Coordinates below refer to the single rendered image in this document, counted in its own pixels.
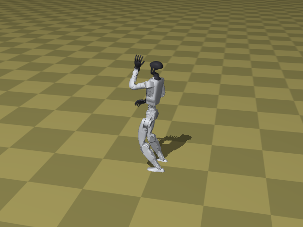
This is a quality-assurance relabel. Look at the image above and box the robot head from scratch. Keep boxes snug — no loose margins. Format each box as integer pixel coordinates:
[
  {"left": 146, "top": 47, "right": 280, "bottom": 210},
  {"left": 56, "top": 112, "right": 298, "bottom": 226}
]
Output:
[{"left": 150, "top": 61, "right": 163, "bottom": 81}]

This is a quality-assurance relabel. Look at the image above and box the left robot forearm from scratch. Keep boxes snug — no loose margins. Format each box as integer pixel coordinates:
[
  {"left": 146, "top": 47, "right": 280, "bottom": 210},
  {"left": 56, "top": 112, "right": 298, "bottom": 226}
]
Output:
[{"left": 129, "top": 69, "right": 138, "bottom": 88}]

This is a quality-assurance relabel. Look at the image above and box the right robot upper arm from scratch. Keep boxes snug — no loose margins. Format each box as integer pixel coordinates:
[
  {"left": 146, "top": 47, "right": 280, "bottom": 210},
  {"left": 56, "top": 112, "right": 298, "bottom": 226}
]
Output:
[{"left": 161, "top": 78, "right": 165, "bottom": 97}]

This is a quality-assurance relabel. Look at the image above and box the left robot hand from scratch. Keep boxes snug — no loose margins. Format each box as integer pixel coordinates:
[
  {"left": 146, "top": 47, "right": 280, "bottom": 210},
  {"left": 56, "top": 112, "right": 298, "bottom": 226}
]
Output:
[{"left": 134, "top": 55, "right": 145, "bottom": 71}]

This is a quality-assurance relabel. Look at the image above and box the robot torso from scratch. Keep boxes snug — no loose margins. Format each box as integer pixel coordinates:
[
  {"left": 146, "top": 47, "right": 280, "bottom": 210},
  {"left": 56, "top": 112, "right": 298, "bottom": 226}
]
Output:
[{"left": 146, "top": 77, "right": 163, "bottom": 121}]

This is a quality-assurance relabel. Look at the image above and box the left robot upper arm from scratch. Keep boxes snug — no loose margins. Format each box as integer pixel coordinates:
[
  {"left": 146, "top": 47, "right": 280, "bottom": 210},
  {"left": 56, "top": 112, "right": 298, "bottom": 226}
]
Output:
[{"left": 130, "top": 81, "right": 154, "bottom": 90}]

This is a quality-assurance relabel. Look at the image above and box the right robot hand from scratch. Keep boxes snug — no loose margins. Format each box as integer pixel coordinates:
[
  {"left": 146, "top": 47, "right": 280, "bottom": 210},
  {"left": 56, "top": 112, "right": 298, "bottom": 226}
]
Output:
[{"left": 135, "top": 99, "right": 146, "bottom": 107}]

